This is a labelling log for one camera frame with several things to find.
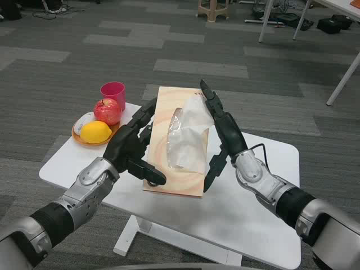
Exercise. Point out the white desk with legs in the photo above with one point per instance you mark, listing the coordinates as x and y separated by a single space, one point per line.
264 19

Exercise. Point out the red apple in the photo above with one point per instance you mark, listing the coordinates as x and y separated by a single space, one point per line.
107 112

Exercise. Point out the white slanted desk leg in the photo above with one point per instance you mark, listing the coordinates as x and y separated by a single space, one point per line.
341 81

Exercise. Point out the white desk foot bar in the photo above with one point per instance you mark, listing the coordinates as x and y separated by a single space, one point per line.
258 21

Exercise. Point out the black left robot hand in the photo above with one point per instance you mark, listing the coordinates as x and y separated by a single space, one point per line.
126 146

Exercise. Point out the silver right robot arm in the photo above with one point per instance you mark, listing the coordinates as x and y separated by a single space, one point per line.
270 185

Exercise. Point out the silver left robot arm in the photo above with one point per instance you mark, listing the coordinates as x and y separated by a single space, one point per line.
81 194

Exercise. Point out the black square bag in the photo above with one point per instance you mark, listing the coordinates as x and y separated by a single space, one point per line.
334 24

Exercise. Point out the silver robot chest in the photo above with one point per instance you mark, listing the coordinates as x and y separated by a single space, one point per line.
168 267

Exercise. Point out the pink plastic cup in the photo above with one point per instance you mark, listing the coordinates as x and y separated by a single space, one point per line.
114 91

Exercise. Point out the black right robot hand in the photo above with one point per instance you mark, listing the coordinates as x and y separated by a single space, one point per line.
232 135

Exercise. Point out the white table base frame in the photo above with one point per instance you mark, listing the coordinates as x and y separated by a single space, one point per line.
132 236

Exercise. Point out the yellow lemon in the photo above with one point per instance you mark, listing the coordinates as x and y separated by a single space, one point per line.
95 132

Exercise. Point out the white power strip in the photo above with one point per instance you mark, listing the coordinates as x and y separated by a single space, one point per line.
57 10

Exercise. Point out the black flat bag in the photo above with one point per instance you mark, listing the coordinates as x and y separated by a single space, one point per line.
289 20

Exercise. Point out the orange round plate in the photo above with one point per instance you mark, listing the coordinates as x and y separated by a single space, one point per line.
115 128

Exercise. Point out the beige swirl tissue box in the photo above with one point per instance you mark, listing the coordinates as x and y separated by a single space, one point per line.
163 132

